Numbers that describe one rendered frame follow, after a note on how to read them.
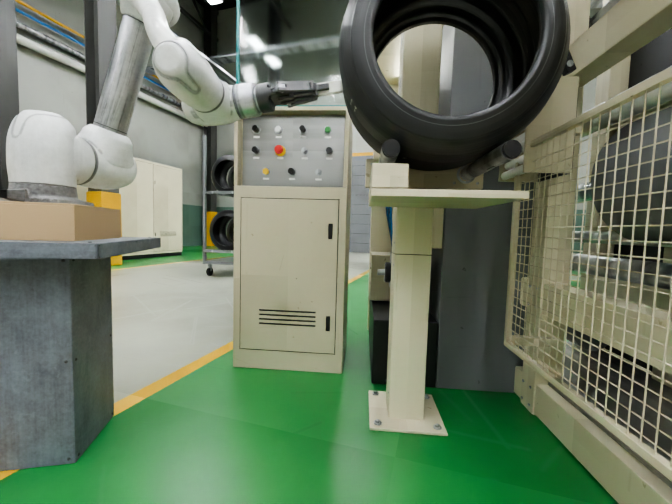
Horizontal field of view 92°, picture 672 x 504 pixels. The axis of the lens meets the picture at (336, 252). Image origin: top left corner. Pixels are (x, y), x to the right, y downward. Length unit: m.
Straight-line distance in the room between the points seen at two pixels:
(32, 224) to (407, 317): 1.15
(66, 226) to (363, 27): 0.92
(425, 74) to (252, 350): 1.40
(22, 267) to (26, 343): 0.21
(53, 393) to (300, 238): 1.00
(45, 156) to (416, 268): 1.18
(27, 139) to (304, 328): 1.19
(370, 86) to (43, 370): 1.17
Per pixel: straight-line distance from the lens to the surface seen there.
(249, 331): 1.70
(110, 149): 1.40
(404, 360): 1.27
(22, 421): 1.35
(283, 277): 1.59
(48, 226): 1.15
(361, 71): 0.89
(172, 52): 0.88
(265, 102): 0.99
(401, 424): 1.34
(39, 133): 1.28
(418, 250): 1.19
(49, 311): 1.22
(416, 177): 1.17
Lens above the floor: 0.70
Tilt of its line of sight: 4 degrees down
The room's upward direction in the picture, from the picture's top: 2 degrees clockwise
